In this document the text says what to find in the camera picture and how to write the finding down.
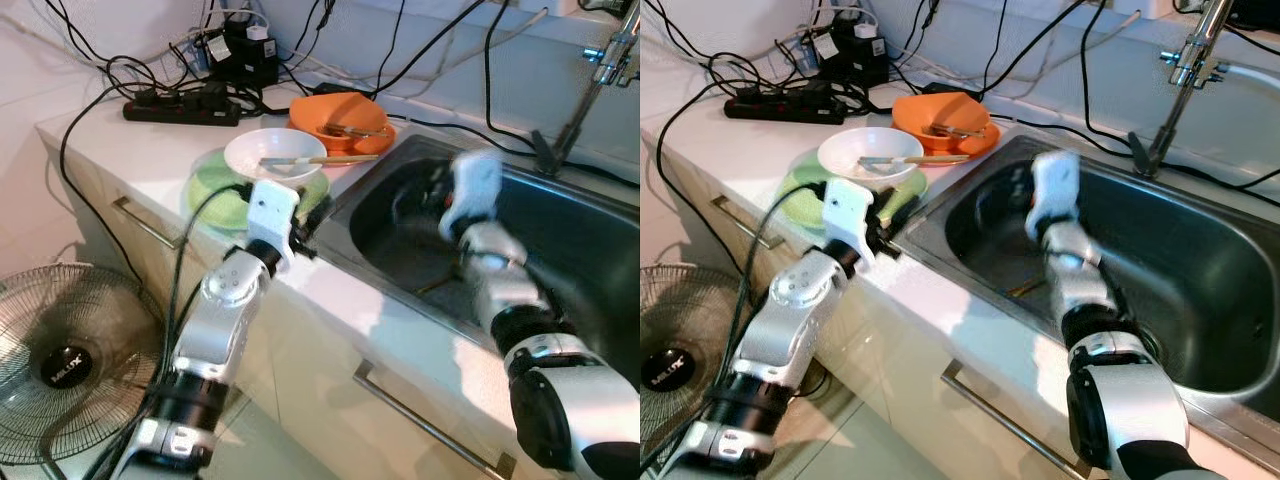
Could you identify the black floor fan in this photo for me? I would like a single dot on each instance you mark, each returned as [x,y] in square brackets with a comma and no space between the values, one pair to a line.
[65,365]
[670,365]

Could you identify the black power adapter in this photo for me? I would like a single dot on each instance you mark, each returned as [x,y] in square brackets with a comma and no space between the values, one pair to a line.
[850,55]
[245,55]

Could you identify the orange bowl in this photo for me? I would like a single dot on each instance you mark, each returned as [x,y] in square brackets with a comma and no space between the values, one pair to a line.
[930,112]
[325,112]

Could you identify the white bowl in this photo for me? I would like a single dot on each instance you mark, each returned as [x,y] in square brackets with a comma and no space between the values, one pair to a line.
[845,150]
[250,150]

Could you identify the chrome gooseneck faucet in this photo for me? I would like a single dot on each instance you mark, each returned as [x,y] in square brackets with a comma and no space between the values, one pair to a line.
[590,100]
[1185,100]

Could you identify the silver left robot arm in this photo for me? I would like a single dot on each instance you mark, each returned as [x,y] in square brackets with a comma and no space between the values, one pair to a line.
[215,320]
[790,320]

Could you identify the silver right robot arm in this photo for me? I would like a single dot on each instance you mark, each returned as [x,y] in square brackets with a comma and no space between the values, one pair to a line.
[1130,400]
[560,390]

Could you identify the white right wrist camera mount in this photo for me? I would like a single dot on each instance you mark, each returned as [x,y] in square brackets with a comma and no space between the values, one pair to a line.
[1055,185]
[475,185]

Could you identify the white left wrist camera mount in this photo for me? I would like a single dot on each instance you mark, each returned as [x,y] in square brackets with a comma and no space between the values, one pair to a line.
[272,215]
[848,215]

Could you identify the stainless steel sink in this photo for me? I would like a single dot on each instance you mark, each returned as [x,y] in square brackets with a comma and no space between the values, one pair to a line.
[1180,260]
[560,250]

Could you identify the chrome faucet diverter valve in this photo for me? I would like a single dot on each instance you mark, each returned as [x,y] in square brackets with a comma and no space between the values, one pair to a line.
[612,62]
[1192,65]

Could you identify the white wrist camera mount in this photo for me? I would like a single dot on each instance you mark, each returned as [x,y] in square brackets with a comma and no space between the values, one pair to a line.
[1055,185]
[475,185]
[848,215]
[272,215]

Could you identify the black power strip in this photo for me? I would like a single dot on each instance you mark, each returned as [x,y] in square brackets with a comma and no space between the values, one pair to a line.
[180,110]
[785,108]

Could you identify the orange plate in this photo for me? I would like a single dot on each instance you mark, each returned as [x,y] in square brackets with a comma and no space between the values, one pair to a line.
[985,142]
[380,142]

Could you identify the green plate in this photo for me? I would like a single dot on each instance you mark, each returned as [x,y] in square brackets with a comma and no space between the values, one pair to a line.
[215,195]
[805,195]

